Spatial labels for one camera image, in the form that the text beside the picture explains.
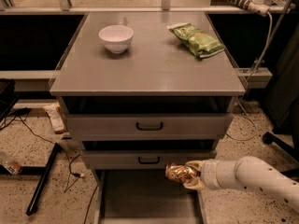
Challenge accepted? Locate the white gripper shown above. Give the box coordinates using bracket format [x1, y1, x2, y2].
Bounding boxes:
[183, 160, 238, 190]

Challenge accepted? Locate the crushed orange can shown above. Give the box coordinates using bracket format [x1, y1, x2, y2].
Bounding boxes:
[165, 163, 199, 184]

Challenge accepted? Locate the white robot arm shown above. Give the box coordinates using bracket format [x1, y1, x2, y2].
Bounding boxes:
[183, 156, 299, 211]

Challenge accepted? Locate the grey middle drawer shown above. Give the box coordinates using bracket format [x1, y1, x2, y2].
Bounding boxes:
[81, 149, 216, 170]

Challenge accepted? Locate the grey drawer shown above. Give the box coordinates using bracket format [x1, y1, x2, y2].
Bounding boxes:
[93, 169, 206, 224]
[81, 149, 216, 170]
[66, 113, 233, 141]

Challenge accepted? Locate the grey bottom drawer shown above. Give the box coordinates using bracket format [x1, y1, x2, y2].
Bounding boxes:
[93, 169, 206, 224]

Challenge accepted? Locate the grey drawer cabinet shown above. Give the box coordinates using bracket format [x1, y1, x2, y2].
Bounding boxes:
[49, 10, 247, 224]

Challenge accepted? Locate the grey top drawer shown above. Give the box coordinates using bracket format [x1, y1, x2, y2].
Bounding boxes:
[66, 113, 233, 141]

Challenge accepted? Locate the black office chair base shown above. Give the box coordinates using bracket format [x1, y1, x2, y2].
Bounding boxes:
[263, 133, 299, 181]

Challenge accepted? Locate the green chip bag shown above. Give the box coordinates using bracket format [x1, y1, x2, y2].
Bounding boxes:
[167, 22, 225, 59]

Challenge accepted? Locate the black metal floor stand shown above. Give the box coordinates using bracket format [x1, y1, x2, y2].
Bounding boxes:
[0, 143, 62, 217]

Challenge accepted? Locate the white ceramic bowl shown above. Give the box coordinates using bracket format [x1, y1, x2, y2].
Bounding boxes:
[98, 25, 134, 54]

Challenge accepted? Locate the snack packet on floor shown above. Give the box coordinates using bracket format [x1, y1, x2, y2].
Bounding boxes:
[43, 103, 66, 134]

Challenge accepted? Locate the white power strip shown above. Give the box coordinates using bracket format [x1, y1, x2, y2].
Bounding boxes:
[226, 0, 270, 17]

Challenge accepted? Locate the plastic bottle on floor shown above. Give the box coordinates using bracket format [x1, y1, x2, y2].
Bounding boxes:
[0, 151, 21, 175]

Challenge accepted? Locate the black cable on floor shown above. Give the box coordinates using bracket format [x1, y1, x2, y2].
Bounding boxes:
[0, 107, 86, 194]

